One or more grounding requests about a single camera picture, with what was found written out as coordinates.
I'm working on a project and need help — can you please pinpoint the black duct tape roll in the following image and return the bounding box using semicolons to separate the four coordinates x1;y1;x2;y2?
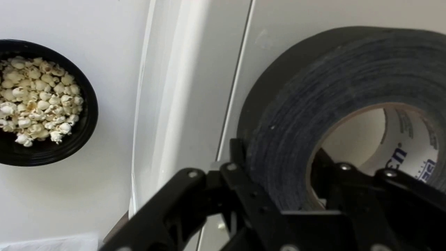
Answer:
235;25;446;214

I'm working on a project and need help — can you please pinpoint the black bowl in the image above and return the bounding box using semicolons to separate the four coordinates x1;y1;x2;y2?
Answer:
0;39;100;168

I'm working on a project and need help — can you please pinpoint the white microwave oven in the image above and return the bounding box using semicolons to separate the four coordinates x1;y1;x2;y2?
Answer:
127;0;446;251

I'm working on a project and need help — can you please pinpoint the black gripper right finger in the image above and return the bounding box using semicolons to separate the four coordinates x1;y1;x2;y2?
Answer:
311;147;446;251

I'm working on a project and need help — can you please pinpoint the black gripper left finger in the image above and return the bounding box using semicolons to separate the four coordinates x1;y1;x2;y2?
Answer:
99;137;286;251

